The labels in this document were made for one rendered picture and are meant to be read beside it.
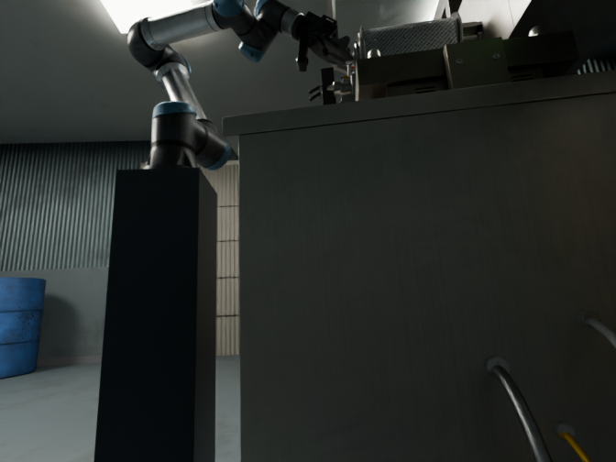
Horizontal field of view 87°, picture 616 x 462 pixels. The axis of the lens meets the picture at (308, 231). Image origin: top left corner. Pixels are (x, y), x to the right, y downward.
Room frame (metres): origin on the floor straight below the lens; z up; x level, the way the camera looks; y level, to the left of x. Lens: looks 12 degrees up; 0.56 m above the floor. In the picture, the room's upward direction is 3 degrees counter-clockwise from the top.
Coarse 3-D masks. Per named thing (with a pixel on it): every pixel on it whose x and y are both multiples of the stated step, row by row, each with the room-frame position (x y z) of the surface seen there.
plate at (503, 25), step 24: (480, 0) 0.74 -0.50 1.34; (504, 0) 0.64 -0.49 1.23; (528, 0) 0.57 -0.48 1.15; (552, 0) 0.56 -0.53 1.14; (576, 0) 0.56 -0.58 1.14; (600, 0) 0.57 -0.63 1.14; (504, 24) 0.66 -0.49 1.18; (528, 24) 0.62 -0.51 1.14; (552, 24) 0.62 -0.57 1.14; (576, 24) 0.63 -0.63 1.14; (600, 24) 0.63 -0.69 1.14
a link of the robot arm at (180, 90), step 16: (160, 64) 0.98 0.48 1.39; (176, 64) 0.99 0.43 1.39; (160, 80) 1.01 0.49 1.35; (176, 80) 0.98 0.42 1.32; (176, 96) 0.97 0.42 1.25; (192, 96) 0.98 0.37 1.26; (208, 128) 0.91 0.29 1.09; (208, 144) 0.90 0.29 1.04; (224, 144) 0.97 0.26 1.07; (208, 160) 0.95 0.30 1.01; (224, 160) 0.99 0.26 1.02
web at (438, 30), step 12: (408, 24) 0.75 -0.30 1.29; (420, 24) 0.75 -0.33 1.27; (432, 24) 0.74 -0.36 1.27; (444, 24) 0.73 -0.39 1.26; (372, 36) 0.76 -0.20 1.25; (384, 36) 0.75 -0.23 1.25; (396, 36) 0.75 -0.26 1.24; (408, 36) 0.74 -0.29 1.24; (420, 36) 0.74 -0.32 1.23; (432, 36) 0.74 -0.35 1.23; (444, 36) 0.73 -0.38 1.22; (372, 48) 0.76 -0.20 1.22; (384, 48) 0.75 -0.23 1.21; (396, 48) 0.75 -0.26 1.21
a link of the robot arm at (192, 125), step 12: (156, 108) 0.80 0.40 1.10; (168, 108) 0.79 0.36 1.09; (180, 108) 0.80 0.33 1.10; (192, 108) 0.83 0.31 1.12; (156, 120) 0.80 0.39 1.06; (168, 120) 0.79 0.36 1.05; (180, 120) 0.80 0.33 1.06; (192, 120) 0.83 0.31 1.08; (156, 132) 0.79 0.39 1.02; (168, 132) 0.79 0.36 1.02; (180, 132) 0.80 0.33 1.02; (192, 132) 0.84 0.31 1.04; (204, 132) 0.88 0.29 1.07; (192, 144) 0.84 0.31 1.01; (204, 144) 0.89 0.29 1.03
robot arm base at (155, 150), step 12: (156, 144) 0.79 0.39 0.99; (168, 144) 0.79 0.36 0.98; (180, 144) 0.80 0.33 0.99; (156, 156) 0.78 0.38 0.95; (168, 156) 0.78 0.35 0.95; (180, 156) 0.79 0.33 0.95; (192, 156) 0.84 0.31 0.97; (144, 168) 0.79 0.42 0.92; (156, 168) 0.77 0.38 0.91; (168, 168) 0.77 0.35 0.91
